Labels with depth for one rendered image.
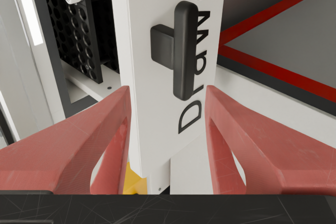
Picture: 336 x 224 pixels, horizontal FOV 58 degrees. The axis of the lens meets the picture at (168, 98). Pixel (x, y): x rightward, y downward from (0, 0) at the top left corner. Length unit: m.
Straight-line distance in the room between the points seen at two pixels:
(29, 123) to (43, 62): 0.07
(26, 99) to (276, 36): 0.38
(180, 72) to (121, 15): 0.06
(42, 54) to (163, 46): 0.17
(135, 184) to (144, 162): 0.21
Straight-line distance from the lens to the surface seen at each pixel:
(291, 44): 0.51
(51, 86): 0.37
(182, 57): 0.21
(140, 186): 0.52
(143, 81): 0.24
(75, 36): 0.35
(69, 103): 0.39
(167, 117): 0.29
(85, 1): 0.31
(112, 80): 0.40
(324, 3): 0.72
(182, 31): 0.20
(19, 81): 0.35
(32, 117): 0.38
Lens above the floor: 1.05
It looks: 35 degrees down
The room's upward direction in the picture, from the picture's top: 122 degrees counter-clockwise
